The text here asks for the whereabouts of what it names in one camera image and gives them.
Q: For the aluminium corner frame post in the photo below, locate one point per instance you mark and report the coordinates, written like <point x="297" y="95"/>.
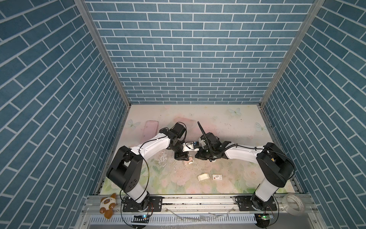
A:
<point x="313" y="11"/>
<point x="86" y="16"/>

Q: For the aluminium corner frame post right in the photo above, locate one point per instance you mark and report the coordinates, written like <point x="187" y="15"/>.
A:
<point x="313" y="11"/>

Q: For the clear tape roll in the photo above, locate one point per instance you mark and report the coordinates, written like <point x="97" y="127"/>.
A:
<point x="293" y="204"/>

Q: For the white staple box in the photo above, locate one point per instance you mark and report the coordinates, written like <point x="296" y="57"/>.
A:
<point x="217" y="177"/>

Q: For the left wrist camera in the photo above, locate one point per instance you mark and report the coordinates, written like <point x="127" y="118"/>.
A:
<point x="191" y="146"/>

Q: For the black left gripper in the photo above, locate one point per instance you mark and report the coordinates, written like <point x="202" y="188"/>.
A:
<point x="182" y="156"/>

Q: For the brown white plush toy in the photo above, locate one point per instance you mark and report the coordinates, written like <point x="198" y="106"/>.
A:
<point x="107" y="206"/>

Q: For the aluminium corner frame post left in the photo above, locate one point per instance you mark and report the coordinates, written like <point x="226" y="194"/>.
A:
<point x="86" y="16"/>

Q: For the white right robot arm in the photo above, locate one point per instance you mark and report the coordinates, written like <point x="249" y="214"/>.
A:
<point x="276" y="168"/>

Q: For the pink phone case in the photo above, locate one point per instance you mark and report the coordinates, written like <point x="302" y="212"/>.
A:
<point x="150" y="130"/>

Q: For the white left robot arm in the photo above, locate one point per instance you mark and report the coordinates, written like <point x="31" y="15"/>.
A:
<point x="125" y="169"/>

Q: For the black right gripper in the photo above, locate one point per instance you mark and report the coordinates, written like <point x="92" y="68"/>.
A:
<point x="199" y="154"/>

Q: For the staple box tray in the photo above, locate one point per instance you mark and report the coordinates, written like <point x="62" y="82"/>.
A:
<point x="203" y="177"/>

